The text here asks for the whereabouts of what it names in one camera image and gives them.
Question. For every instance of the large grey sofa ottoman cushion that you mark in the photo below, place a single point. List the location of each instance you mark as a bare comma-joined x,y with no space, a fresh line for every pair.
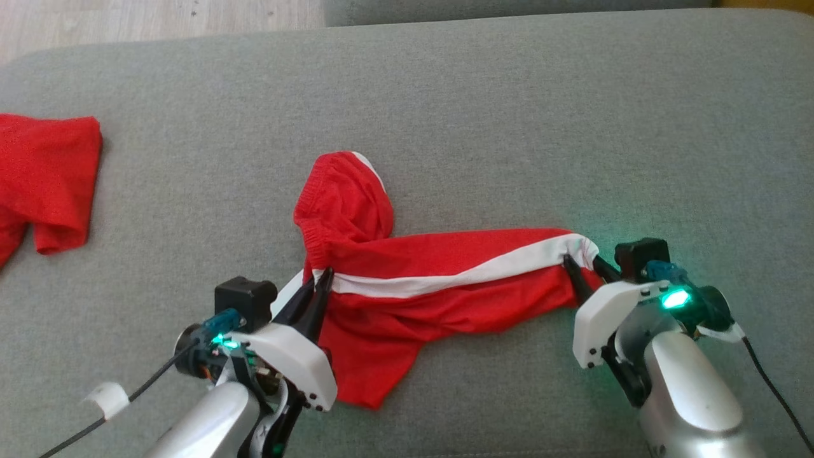
509,114

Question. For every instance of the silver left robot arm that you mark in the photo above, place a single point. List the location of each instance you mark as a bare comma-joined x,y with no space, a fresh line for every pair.
203,420

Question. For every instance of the yellow sofa back cushion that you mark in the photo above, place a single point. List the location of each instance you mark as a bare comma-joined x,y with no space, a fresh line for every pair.
769,5

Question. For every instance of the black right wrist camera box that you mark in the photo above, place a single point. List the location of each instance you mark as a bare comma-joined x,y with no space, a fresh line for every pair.
639,257

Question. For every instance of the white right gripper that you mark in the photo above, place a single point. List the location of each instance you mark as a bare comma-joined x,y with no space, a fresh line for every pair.
604,318

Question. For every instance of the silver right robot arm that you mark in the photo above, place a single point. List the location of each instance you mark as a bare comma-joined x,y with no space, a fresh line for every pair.
687,388

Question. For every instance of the red shirt white sleeves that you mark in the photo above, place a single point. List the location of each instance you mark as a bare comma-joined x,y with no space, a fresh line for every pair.
44,172

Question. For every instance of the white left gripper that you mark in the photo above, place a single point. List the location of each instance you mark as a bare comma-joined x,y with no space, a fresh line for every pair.
299,362

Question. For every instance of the grey sofa seat cushion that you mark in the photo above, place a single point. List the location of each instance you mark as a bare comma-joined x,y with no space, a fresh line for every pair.
509,11

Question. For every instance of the red shorts white stripe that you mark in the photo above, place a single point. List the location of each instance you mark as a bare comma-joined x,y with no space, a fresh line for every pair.
445,254

